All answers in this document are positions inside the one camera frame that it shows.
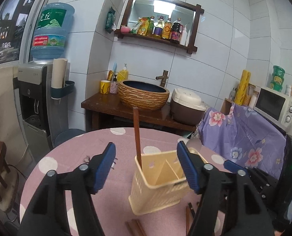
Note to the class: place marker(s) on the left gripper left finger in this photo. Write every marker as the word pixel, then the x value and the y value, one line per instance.
pixel 46 213

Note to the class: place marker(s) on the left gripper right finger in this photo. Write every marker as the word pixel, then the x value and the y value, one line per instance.
pixel 245 212

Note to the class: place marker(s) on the dark black chopstick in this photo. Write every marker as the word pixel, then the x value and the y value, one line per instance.
pixel 191 209

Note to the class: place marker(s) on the reddish brown chopstick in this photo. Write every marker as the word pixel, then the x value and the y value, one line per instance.
pixel 187 219

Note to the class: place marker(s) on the steel spoon long handle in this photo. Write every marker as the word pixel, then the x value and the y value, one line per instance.
pixel 194 145

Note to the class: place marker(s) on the brown wooden chopstick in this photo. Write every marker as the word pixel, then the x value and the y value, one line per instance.
pixel 139 227
pixel 137 135
pixel 133 228

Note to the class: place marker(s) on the pink polka dot tablecloth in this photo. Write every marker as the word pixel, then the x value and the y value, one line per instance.
pixel 111 203

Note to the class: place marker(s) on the purple floral cloth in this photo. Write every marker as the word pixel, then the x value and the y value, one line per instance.
pixel 244 137

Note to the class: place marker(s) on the white microwave oven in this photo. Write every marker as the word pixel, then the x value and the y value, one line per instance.
pixel 275 106

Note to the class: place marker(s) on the cream plastic utensil holder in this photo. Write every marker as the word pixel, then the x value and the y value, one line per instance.
pixel 158 183

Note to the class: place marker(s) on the grey water dispenser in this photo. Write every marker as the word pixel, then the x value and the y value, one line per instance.
pixel 44 109

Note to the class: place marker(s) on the green stacked noodle cups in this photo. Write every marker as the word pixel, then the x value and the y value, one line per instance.
pixel 277 78

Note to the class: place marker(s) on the yellow roll package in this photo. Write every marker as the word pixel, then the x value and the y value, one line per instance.
pixel 243 85

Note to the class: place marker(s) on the dark wooden side table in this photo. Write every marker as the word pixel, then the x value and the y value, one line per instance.
pixel 106 111

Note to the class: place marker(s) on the white brown rice cooker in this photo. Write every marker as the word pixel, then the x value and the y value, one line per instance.
pixel 186 107

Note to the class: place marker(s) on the paper cup stack on dispenser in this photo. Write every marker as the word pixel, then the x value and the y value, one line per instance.
pixel 58 73

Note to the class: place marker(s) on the yellow mug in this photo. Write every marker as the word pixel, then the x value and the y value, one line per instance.
pixel 105 86

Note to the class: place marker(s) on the pink small bottle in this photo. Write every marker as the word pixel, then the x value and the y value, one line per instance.
pixel 114 85

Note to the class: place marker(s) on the woven basket sink bowl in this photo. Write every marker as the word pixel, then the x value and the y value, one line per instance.
pixel 145 96

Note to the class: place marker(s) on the bamboo style faucet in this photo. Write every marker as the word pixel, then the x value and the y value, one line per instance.
pixel 163 78

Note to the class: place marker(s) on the yellow soap bottle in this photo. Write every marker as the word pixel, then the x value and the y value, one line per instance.
pixel 123 74

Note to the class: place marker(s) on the blue water jug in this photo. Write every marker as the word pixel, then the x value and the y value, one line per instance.
pixel 50 35

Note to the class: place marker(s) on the yellow oil bottle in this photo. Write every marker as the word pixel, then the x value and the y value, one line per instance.
pixel 167 29

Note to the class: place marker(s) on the dark soy sauce bottle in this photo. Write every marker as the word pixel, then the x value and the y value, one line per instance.
pixel 176 31

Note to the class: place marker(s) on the green packet on wall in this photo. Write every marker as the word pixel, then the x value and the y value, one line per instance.
pixel 110 21

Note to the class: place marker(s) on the window with metal frame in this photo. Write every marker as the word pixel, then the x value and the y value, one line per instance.
pixel 17 23

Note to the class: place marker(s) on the wooden framed wall mirror shelf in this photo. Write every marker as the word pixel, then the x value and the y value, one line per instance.
pixel 145 19

